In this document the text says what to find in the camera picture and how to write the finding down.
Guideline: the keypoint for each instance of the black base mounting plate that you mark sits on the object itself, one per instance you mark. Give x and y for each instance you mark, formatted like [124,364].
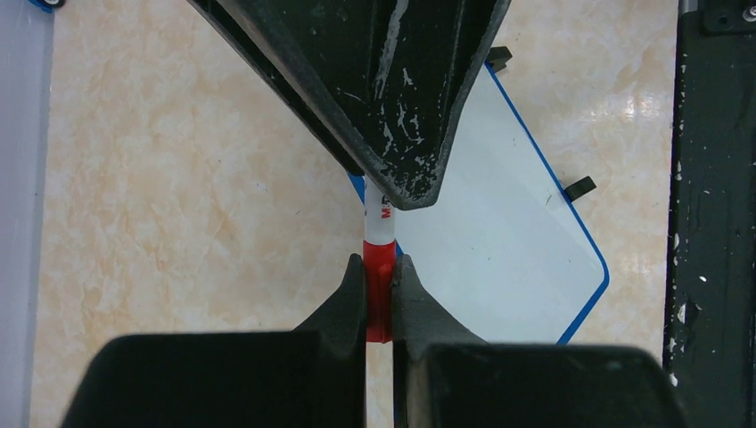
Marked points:
[709,326]

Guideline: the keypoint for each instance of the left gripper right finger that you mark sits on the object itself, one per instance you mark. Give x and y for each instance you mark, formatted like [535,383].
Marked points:
[447,376]

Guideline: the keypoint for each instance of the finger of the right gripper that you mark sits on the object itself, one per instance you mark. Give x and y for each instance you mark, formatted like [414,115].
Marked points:
[380,84]

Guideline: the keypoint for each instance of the red white marker pen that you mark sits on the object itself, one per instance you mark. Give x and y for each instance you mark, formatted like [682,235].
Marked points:
[379,216]

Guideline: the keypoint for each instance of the red marker cap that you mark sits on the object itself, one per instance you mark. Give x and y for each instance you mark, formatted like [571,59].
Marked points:
[379,262]

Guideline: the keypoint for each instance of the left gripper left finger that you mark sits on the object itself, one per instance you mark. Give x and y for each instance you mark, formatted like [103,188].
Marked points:
[311,376]

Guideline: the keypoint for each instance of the blue framed whiteboard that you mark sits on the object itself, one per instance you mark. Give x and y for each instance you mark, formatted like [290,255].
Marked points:
[503,249]

